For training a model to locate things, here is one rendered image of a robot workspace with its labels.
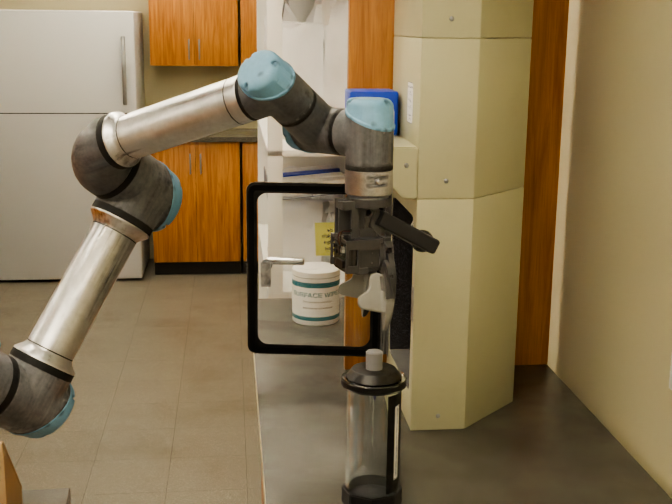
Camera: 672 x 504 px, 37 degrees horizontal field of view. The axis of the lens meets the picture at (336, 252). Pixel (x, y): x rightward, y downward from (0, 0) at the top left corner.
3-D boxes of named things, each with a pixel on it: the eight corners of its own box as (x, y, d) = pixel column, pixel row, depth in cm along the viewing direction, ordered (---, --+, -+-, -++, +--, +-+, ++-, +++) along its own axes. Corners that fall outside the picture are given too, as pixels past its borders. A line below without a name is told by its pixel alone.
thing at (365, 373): (410, 395, 163) (411, 356, 162) (358, 401, 160) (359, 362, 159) (387, 376, 172) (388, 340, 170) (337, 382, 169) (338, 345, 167)
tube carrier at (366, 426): (413, 504, 167) (417, 383, 163) (354, 514, 163) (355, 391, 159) (387, 477, 177) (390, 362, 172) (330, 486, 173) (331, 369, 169)
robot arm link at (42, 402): (-48, 405, 170) (106, 131, 181) (18, 431, 181) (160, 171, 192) (-12, 430, 163) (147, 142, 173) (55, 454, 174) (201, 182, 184)
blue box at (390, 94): (390, 130, 216) (391, 88, 214) (397, 135, 206) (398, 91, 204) (344, 130, 215) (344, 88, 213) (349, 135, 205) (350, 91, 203)
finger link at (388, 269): (377, 301, 160) (371, 247, 161) (387, 300, 160) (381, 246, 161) (388, 298, 155) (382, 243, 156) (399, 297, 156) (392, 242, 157)
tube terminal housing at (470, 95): (491, 372, 234) (507, 36, 217) (532, 427, 203) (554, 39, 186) (385, 375, 232) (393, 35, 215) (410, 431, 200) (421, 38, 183)
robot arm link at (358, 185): (381, 165, 162) (402, 172, 154) (380, 193, 163) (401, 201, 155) (338, 167, 159) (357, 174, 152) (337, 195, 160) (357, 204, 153)
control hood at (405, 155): (390, 174, 221) (391, 129, 219) (417, 199, 190) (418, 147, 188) (338, 174, 220) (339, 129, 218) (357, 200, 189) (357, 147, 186)
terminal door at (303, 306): (379, 357, 229) (383, 184, 220) (247, 353, 231) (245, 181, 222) (379, 356, 230) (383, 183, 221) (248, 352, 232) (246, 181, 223)
